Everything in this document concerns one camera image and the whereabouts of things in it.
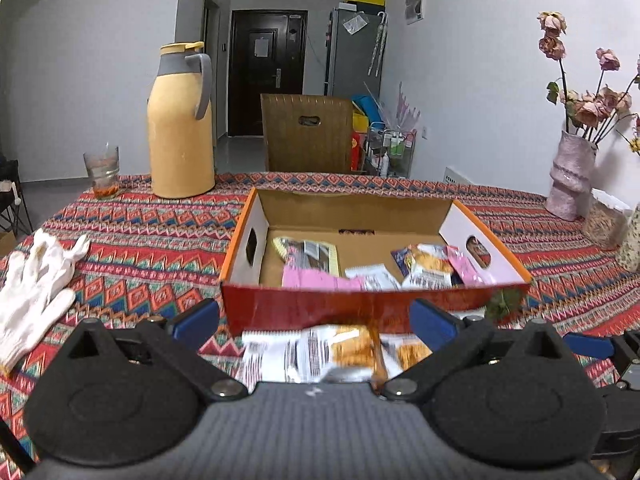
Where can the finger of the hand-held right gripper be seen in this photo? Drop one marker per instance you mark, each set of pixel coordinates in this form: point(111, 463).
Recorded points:
point(590, 346)

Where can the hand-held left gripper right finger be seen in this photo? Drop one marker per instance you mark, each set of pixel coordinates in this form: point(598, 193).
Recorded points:
point(435, 323)

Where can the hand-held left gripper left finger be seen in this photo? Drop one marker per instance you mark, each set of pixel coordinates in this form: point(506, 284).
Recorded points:
point(195, 322)

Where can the pink snack packet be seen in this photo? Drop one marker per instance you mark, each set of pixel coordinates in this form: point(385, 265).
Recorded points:
point(462, 265)
point(315, 279)

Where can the purple colourful snack packet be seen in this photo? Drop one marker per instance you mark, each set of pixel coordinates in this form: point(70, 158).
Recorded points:
point(399, 257)

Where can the pile of white snack packets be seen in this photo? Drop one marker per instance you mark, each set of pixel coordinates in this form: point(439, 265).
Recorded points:
point(280, 355)

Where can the orange cardboard box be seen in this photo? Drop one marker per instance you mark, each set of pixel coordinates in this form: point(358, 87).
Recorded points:
point(325, 307)

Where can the cream striped large snack packet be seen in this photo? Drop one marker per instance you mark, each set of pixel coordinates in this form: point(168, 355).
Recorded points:
point(300, 255)

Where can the small floral vase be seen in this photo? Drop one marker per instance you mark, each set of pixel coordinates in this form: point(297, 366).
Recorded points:
point(631, 240)

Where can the clear container of grains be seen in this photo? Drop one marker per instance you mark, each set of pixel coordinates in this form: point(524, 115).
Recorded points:
point(605, 225)

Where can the white cotton glove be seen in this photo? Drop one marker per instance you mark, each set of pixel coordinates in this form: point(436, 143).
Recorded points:
point(35, 300)

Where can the pink vase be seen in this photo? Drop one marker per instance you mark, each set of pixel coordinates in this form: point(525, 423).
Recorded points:
point(570, 180)

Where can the yellow thermos jug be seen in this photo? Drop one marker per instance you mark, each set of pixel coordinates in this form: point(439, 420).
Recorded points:
point(180, 150)

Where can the glass cup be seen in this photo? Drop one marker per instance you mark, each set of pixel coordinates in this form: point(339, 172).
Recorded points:
point(102, 175)

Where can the red yellow box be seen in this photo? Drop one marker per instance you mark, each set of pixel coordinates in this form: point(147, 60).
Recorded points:
point(359, 145)

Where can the yellow dried flower sprig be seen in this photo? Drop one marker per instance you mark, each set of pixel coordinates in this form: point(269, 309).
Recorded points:
point(635, 146)

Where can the blue bag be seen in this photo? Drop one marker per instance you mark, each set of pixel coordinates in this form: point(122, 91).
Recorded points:
point(367, 107)

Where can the dried roses bouquet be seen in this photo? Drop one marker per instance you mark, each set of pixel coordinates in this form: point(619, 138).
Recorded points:
point(590, 107)

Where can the black folding chair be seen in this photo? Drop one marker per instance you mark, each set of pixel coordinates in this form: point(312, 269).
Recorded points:
point(10, 170)

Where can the dark door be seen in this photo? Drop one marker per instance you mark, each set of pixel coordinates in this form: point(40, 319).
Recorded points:
point(255, 90)

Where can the grey refrigerator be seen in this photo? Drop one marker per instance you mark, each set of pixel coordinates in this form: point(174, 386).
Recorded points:
point(350, 65)

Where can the white folded umbrella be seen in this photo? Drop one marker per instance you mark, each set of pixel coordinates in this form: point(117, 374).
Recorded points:
point(380, 35)

